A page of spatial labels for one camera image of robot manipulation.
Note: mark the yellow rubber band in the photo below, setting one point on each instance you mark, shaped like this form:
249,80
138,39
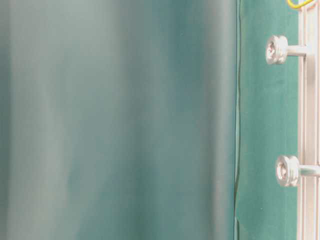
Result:
293,5

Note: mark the silver pulley shaft near end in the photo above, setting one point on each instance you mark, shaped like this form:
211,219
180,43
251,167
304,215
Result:
278,49

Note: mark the silver pulley shaft middle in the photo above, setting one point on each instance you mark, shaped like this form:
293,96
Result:
288,171

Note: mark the green table cloth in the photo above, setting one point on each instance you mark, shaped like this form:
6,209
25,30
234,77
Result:
266,122

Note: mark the aluminium extrusion rail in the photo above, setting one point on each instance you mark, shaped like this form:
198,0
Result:
308,191

